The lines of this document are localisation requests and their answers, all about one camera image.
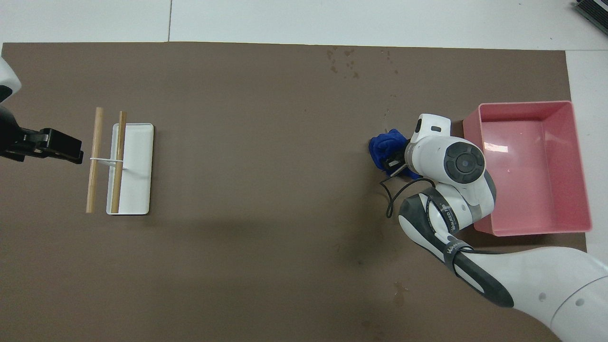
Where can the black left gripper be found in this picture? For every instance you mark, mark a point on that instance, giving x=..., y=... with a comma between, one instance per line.
x=10, y=137

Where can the long light wooden rod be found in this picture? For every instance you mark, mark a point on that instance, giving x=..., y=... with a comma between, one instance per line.
x=95, y=156

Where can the white wooden towel rack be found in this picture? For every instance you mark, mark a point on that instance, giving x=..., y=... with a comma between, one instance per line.
x=137, y=171

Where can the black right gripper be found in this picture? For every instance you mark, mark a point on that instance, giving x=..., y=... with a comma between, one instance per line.
x=396, y=159

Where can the grey keyboard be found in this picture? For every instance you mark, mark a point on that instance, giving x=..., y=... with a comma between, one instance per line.
x=593, y=10

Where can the blue microfibre towel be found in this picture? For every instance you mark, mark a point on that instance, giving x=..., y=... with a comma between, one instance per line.
x=380, y=149

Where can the brown table mat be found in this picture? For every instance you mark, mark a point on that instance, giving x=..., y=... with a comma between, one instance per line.
x=237, y=95

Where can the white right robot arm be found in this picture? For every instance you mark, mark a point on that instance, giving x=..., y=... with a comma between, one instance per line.
x=456, y=166

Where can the pink plastic bin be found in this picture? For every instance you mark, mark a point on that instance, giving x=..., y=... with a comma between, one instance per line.
x=522, y=190

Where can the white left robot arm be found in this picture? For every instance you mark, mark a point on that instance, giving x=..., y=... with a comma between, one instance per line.
x=7, y=78

